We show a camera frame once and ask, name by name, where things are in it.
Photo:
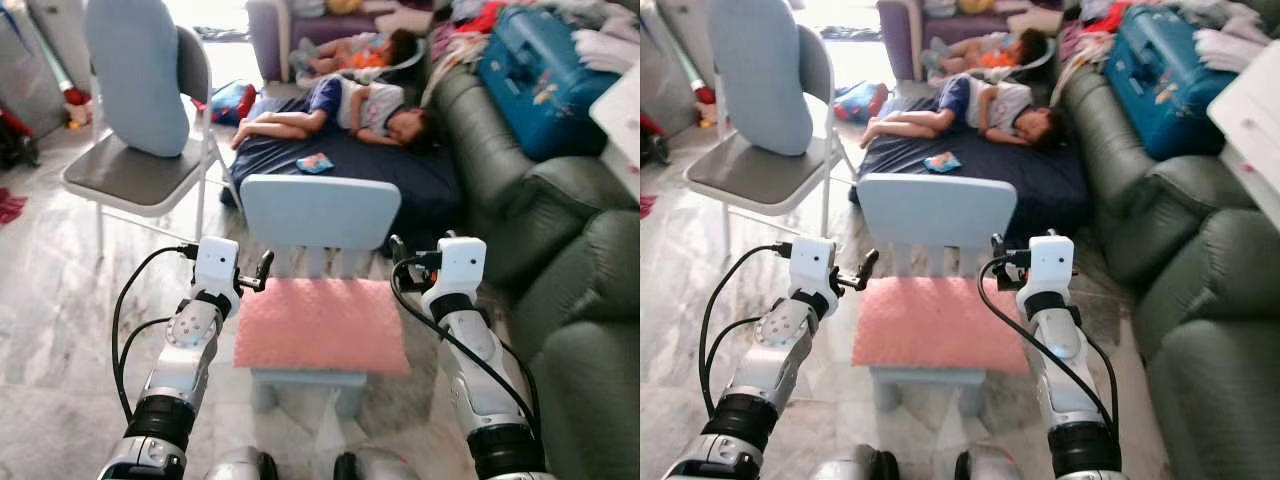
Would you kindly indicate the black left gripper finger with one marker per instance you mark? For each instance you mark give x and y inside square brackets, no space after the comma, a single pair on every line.
[264,264]
[866,264]

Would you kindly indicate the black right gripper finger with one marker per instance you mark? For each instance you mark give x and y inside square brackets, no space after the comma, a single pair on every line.
[397,250]
[997,245]

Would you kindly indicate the pink bumpy pillow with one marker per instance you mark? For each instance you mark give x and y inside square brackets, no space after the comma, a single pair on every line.
[320,325]
[940,325]

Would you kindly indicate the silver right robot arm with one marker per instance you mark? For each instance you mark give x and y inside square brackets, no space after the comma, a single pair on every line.
[470,350]
[1060,350]

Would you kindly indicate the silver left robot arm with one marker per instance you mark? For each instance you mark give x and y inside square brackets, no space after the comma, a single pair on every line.
[770,350]
[185,360]

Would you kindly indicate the green leather sofa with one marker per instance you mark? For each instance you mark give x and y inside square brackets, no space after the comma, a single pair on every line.
[1200,300]
[570,300]

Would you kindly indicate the light blue pillow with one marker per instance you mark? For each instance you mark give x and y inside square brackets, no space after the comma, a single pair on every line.
[760,70]
[135,70]

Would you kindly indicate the dark blue floor mattress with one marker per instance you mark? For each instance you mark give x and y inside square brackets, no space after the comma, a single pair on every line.
[380,180]
[1000,185]

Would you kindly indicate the small light blue chair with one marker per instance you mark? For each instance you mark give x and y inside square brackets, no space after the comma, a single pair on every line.
[935,210]
[320,210]

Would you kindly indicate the small blue packet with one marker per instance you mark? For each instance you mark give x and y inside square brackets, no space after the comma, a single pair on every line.
[315,162]
[943,162]

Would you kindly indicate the grey folding chair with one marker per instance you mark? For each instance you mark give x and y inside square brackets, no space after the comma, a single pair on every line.
[135,175]
[760,175]

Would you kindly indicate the sleeping child in white shirt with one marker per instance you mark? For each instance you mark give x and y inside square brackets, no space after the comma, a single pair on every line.
[355,105]
[985,105]

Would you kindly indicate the blue and red bag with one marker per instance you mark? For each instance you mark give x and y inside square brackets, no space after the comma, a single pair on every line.
[860,102]
[233,102]

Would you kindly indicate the silver left robot leg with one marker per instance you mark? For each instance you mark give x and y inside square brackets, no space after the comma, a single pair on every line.
[240,466]
[850,466]

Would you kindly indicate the silver robot leg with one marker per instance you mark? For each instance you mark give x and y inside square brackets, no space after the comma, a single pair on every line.
[850,466]
[380,466]
[240,466]
[995,466]

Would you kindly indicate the sleeping child in orange shirt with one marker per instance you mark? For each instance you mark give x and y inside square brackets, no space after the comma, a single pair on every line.
[985,55]
[355,55]

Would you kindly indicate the silver right robot leg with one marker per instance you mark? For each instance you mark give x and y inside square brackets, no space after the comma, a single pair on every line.
[995,466]
[380,466]

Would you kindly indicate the red cloth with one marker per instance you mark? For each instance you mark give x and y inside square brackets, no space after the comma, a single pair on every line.
[10,205]
[646,205]

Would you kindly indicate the blue suitcase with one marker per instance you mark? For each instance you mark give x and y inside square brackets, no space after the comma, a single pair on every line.
[1165,80]
[540,80]

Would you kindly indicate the white box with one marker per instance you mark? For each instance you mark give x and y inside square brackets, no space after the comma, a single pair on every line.
[1255,120]
[622,125]

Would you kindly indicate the pile of clothes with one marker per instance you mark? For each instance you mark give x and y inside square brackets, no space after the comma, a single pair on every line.
[590,20]
[1220,20]

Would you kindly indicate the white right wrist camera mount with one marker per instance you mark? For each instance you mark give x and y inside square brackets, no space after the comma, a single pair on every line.
[462,260]
[1050,260]

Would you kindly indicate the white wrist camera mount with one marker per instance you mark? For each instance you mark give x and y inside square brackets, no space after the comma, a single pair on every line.
[215,262]
[1050,260]
[462,260]
[812,262]

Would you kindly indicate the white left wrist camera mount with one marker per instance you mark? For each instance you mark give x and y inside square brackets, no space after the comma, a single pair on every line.
[215,262]
[812,262]

